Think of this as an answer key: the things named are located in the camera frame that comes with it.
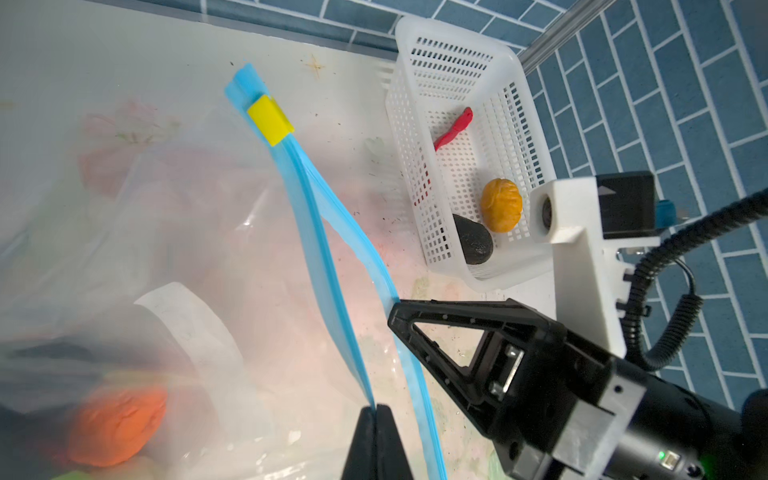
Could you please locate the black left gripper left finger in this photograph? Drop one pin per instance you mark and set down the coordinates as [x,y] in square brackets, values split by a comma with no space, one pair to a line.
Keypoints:
[361,461]

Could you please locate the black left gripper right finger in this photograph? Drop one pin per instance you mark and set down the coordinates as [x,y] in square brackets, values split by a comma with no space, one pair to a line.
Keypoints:
[391,462]

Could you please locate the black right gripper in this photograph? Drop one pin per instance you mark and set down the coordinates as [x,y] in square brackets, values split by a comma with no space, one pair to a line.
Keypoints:
[573,417]

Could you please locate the large black food piece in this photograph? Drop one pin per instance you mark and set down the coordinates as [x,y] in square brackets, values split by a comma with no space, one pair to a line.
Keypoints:
[475,240]

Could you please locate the clear zip top bag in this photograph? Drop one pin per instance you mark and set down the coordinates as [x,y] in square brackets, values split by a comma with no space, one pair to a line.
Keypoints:
[203,261]

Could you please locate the yellow food ball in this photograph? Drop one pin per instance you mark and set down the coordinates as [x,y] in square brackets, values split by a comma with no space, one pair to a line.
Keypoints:
[501,205]

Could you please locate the white plastic perforated basket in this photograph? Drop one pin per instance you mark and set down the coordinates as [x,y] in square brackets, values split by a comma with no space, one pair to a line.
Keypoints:
[440,70]

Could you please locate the red chili pepper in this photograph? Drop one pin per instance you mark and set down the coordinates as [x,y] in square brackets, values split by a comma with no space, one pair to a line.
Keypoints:
[461,123]

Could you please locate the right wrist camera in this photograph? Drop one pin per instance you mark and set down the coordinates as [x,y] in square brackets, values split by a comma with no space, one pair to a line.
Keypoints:
[590,282]

